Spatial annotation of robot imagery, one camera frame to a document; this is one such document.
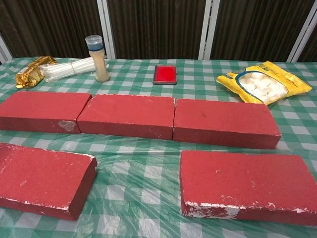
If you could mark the red brick white chipped edge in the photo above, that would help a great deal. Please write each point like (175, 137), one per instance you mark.
(247, 183)

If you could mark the red foam brick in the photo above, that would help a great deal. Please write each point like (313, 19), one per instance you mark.
(126, 114)
(42, 178)
(223, 121)

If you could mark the red ink pad case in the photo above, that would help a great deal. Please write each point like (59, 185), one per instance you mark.
(165, 74)

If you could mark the green white checkered tablecloth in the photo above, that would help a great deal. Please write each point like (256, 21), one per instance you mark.
(198, 74)

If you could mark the clear plastic sheet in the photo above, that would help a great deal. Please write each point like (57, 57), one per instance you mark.
(138, 188)

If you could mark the clear bottle blue cap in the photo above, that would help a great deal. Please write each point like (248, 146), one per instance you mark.
(101, 67)

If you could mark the dark brown pleated curtain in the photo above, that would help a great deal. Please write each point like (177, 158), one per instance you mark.
(158, 27)

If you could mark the bundle of white straws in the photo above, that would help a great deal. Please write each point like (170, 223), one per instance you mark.
(67, 68)

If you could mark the yellow bag white cubes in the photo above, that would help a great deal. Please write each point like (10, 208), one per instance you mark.
(260, 84)

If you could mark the red brick grey patch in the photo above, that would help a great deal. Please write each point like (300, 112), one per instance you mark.
(39, 106)

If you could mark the gold foil package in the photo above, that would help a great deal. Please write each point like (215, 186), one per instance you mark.
(28, 74)

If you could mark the white metal frame post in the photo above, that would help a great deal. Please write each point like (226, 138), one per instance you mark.
(4, 52)
(302, 37)
(209, 29)
(106, 29)

